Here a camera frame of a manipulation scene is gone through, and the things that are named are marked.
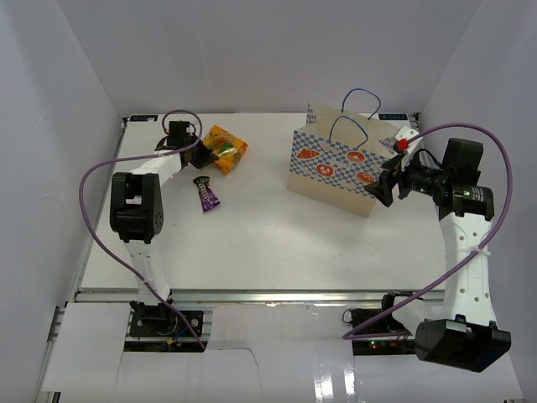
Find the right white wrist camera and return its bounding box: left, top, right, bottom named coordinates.
left=394, top=126, right=420, bottom=170

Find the white front cover sheet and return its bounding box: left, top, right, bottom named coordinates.
left=42, top=303, right=523, bottom=402

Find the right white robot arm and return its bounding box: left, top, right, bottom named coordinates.
left=365, top=139, right=511, bottom=373

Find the black xdof label sticker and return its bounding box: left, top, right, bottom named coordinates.
left=378, top=113, right=408, bottom=121

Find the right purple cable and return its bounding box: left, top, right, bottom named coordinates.
left=341, top=122, right=514, bottom=340

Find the blue checkered paper bag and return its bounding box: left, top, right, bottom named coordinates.
left=287, top=88, right=410, bottom=217

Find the purple m&m's packet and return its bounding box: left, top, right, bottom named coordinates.
left=193, top=176, right=221, bottom=213

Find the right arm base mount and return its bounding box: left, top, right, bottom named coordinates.
left=341, top=308, right=415, bottom=357

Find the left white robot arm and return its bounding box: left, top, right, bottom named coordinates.
left=110, top=120, right=216, bottom=335

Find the orange mango gummy bag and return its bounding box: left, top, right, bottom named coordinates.
left=202, top=125, right=248, bottom=175

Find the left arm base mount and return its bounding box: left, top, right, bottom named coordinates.
left=128, top=311, right=204, bottom=340

